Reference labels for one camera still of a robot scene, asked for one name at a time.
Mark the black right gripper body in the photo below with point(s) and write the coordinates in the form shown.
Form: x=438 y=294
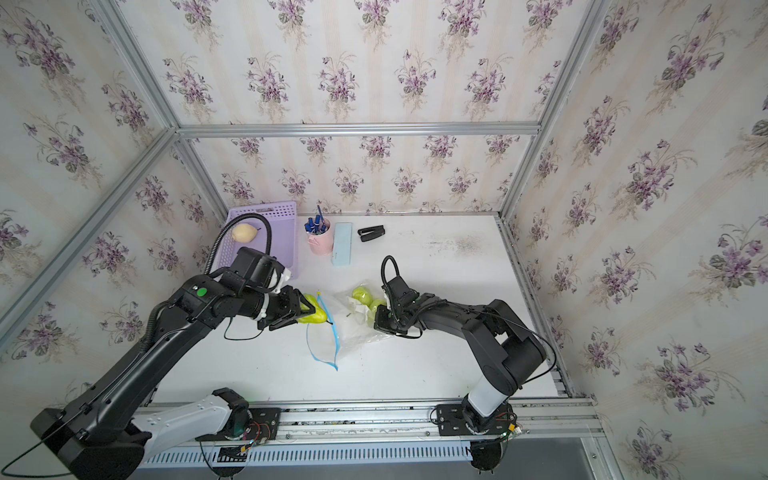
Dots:
x=389 y=320

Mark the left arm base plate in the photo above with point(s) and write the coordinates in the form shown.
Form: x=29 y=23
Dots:
x=259 y=425

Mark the aluminium frame bars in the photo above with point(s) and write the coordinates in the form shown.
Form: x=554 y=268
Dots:
x=177 y=135

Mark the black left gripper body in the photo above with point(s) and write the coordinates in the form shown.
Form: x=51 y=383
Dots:
x=279 y=304

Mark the blue pens bundle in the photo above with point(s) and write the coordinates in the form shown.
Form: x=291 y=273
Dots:
x=317 y=225

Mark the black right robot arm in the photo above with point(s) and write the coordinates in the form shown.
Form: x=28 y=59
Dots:
x=506 y=351

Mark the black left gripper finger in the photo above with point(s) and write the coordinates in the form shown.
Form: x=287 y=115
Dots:
x=275 y=321
x=299 y=303

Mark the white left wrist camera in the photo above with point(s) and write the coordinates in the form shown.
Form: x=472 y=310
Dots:
x=283 y=280

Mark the light blue flat case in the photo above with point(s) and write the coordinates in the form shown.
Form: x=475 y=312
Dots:
x=342 y=244

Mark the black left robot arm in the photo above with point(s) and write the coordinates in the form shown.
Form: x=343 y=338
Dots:
x=98 y=436

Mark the pink pen cup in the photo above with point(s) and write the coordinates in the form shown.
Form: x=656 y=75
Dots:
x=321 y=244

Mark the clear zip-top bag blue seal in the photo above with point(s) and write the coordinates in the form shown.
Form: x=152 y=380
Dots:
x=348 y=331

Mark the purple plastic basket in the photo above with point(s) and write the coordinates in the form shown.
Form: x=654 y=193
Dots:
x=282 y=217

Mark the black stapler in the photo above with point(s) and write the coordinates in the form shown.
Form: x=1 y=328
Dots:
x=367 y=234

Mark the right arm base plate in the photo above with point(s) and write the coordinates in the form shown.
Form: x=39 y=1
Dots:
x=459 y=419

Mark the green pear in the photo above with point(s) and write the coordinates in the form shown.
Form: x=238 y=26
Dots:
x=320 y=317
x=373 y=307
x=362 y=295

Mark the aluminium mounting rail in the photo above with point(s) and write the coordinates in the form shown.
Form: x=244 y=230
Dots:
x=396 y=431

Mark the yellow pear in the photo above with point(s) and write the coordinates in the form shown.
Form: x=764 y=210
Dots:
x=244 y=233

